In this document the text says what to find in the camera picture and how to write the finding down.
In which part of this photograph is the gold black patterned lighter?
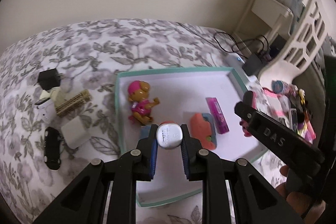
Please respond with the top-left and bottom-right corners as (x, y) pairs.
(55, 89), (92, 117)

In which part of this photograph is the white power bank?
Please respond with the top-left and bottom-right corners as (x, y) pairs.
(224, 53), (257, 84)

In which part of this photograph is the purple stick package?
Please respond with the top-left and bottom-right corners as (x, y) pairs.
(206, 97), (230, 135)

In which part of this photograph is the floral grey white blanket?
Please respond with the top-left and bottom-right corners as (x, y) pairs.
(0, 18), (289, 224)

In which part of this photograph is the cream hair claw clip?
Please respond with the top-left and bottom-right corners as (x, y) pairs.
(39, 87), (66, 108)

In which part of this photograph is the colourful toy clutter pile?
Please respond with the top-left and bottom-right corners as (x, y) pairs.
(262, 80), (316, 143)

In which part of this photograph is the person's right hand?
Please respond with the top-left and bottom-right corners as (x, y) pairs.
(274, 164), (320, 219)

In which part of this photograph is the black charger brick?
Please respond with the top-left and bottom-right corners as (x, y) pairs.
(242, 53), (263, 76)

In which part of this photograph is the red white glue bottle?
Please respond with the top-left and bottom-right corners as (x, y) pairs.
(156, 121), (183, 149)

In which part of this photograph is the white plastic basket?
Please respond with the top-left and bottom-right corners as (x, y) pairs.
(258, 0), (330, 89)

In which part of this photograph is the black power adapter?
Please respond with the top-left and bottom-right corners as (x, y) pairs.
(37, 68), (61, 91)

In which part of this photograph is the cream wooden shelf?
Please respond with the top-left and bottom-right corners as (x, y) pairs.
(232, 0), (293, 57)

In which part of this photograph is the pink brown dog toy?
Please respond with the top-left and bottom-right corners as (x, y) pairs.
(127, 80), (160, 126)

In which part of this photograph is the black toy car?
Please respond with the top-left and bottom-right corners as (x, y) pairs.
(43, 127), (63, 170)

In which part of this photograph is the teal white box lid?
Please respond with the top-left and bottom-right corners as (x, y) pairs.
(115, 67), (267, 207)

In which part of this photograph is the white smartwatch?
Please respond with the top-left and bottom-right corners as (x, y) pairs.
(35, 98), (57, 124)

